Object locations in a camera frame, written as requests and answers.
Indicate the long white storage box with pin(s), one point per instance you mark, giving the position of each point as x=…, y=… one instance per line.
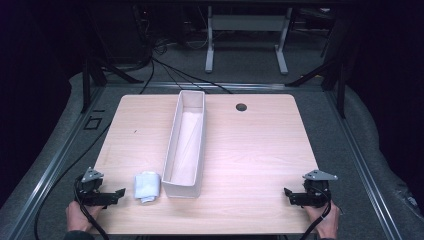
x=185, y=146

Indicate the person's left hand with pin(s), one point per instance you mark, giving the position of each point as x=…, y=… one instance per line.
x=78, y=216

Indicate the black tape square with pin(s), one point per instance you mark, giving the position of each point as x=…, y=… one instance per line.
x=92, y=123

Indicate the person's right hand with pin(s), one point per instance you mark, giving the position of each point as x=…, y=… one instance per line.
x=325, y=220

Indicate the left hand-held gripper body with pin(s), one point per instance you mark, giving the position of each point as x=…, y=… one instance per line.
x=90, y=186

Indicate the white metal desk frame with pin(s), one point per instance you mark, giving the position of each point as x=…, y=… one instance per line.
x=246, y=36

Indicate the aluminium frame rail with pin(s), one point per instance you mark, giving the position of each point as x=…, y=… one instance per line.
x=366, y=170
x=50, y=170

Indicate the folded white cloth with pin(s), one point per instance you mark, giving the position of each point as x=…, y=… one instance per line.
x=147, y=186

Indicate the black metal stand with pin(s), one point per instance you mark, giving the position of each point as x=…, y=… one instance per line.
x=96, y=75
x=330, y=78

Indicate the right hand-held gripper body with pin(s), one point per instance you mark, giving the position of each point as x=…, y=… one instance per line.
x=315, y=190

